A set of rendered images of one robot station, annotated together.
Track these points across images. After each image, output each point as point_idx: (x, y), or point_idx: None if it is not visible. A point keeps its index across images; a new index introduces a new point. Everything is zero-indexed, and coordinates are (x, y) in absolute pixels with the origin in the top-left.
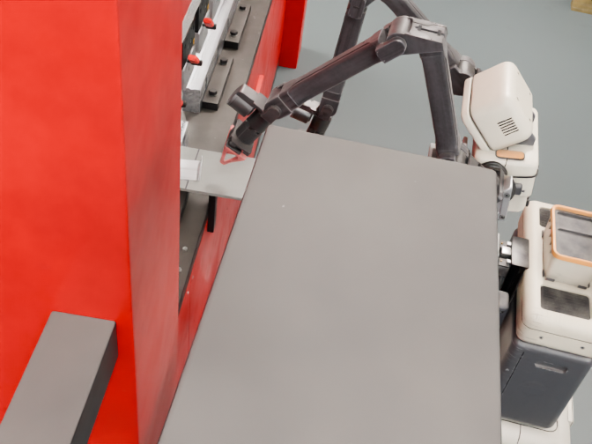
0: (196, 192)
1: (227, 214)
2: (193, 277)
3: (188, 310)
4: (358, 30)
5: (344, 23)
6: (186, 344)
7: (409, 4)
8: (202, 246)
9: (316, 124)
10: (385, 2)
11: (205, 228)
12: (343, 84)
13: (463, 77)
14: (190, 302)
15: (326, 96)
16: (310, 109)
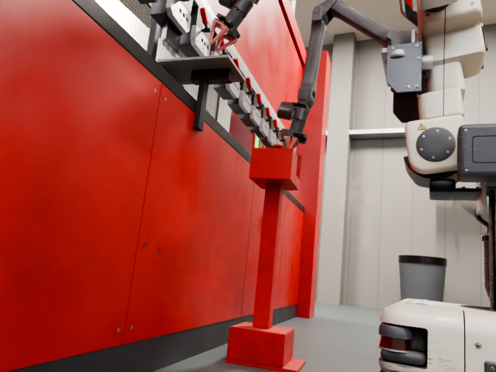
0: (186, 58)
1: (226, 240)
2: (166, 105)
3: (153, 126)
4: (321, 35)
5: (311, 32)
6: (142, 169)
7: (352, 8)
8: (184, 116)
9: (297, 113)
10: (336, 9)
11: (191, 114)
12: (314, 75)
13: (401, 33)
14: (157, 125)
15: (302, 86)
16: (291, 102)
